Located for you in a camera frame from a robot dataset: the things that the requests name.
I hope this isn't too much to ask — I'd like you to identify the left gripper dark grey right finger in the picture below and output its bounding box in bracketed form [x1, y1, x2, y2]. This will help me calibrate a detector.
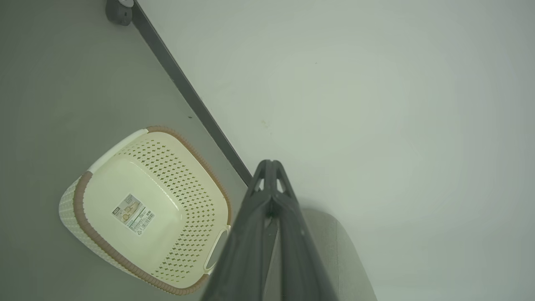
[272, 159, 339, 301]

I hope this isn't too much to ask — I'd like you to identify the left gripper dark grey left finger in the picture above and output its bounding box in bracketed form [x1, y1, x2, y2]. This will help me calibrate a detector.
[201, 159, 274, 301]

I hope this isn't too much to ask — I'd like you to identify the cream perforated laundry basket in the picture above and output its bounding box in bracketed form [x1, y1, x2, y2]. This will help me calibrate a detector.
[59, 125, 232, 296]

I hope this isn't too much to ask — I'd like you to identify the dark grey baseboard strip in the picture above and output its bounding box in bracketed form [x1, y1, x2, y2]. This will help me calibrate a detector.
[132, 0, 255, 187]

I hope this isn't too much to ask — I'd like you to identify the dark grey floor fixture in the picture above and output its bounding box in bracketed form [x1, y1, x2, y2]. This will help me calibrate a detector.
[105, 0, 135, 26]

